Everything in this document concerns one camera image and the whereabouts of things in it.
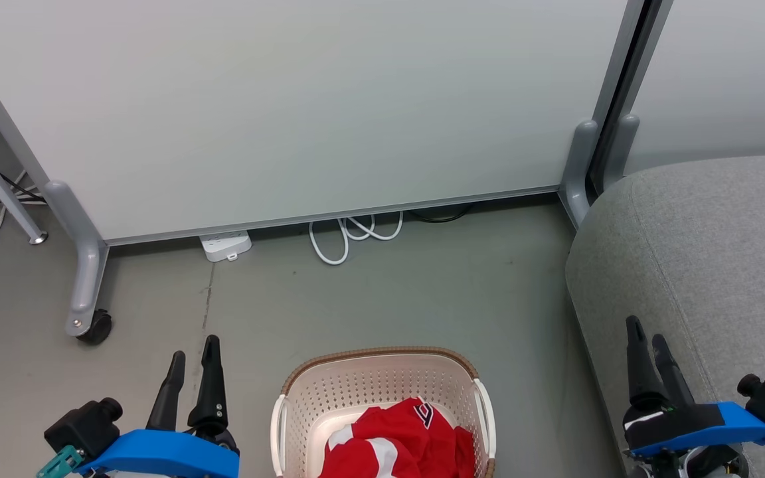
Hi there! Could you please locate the looped white power cable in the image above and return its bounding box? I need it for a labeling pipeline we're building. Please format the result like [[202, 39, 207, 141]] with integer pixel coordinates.
[[308, 210, 404, 267]]

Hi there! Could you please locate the black cable bundle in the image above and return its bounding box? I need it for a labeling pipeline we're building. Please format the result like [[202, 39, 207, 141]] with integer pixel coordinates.
[[0, 158, 46, 214]]

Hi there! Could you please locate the grey fabric sofa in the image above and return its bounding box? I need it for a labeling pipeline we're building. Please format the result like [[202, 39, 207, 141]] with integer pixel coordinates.
[[565, 154, 765, 478]]

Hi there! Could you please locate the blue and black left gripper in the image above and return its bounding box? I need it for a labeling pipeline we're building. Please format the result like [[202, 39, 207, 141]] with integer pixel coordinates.
[[92, 335, 241, 478]]

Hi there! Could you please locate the narrow white partition panel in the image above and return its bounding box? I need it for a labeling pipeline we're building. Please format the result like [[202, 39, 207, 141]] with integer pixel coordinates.
[[592, 0, 765, 195]]

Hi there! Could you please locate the grey partition foot with caster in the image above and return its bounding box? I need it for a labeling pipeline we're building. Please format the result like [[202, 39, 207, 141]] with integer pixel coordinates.
[[43, 180, 110, 337]]

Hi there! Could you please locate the red and white garment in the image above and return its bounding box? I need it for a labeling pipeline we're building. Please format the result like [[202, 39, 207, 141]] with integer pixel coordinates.
[[319, 396, 477, 478]]

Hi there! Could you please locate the large white partition panel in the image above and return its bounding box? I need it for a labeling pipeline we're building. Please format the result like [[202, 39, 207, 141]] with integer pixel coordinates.
[[0, 0, 649, 247]]

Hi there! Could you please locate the white power strip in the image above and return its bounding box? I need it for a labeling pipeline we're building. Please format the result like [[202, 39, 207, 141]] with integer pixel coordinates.
[[199, 230, 253, 264]]

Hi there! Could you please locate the black caster wheel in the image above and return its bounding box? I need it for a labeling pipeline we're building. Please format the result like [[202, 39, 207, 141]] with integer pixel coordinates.
[[77, 309, 113, 345]]

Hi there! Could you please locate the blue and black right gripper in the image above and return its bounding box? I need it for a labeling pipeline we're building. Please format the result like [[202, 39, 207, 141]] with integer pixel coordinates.
[[623, 315, 765, 478]]

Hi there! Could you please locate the thin black cable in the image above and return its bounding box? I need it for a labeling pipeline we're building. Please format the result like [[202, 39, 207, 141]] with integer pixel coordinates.
[[408, 204, 477, 224]]

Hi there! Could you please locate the beige perforated laundry basket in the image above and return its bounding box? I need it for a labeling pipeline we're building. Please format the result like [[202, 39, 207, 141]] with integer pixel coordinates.
[[271, 346, 497, 478]]

